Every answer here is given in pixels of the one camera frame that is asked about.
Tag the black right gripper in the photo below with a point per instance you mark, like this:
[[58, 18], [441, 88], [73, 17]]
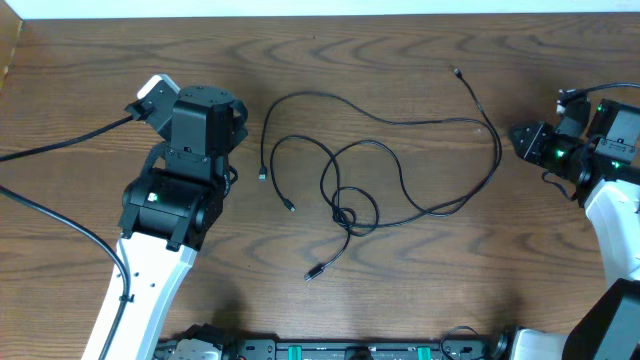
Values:
[[530, 143]]

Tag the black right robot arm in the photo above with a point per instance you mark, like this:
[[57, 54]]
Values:
[[593, 148]]

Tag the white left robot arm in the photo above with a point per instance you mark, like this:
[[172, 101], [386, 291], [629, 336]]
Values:
[[167, 211]]

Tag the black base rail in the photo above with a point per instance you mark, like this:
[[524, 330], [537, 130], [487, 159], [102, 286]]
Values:
[[202, 342]]

